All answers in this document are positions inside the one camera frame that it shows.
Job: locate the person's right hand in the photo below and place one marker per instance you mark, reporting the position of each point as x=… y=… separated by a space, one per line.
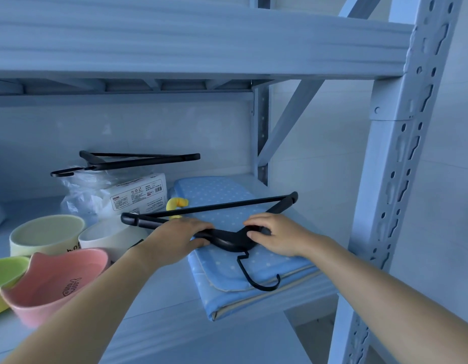
x=287 y=236

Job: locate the person's left hand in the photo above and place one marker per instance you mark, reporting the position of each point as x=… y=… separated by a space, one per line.
x=169 y=240

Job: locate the person's right thumb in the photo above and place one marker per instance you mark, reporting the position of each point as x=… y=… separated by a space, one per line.
x=257 y=237

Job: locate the person's left thumb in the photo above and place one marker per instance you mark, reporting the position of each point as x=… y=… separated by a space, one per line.
x=200 y=244

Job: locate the black clothes hanger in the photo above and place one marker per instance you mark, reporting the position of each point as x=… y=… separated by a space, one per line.
x=226 y=240
x=143 y=161

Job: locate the person's left forearm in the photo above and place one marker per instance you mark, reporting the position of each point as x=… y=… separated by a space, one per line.
x=90 y=303

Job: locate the person's right forearm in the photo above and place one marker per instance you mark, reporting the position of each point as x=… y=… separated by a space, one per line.
x=378 y=299

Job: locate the yellow plastic hook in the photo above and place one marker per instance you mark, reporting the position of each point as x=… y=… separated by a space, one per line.
x=177 y=203

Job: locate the blue dotted folded cloth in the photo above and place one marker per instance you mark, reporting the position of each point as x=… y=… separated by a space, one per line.
x=218 y=195

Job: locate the white tissue pack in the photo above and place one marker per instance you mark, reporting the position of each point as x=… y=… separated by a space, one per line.
x=135 y=195

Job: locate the white round bowl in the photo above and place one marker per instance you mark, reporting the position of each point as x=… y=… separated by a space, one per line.
x=112 y=238

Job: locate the pink cat-shaped bowl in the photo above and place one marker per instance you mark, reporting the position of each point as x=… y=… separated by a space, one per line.
x=55 y=284

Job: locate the pale green round bowl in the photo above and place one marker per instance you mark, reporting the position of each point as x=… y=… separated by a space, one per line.
x=44 y=233

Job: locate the bright green bowl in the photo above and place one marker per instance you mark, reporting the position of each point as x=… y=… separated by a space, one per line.
x=4 y=272

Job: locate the white metal shelf rack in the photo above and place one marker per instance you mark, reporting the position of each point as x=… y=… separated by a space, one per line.
x=181 y=41

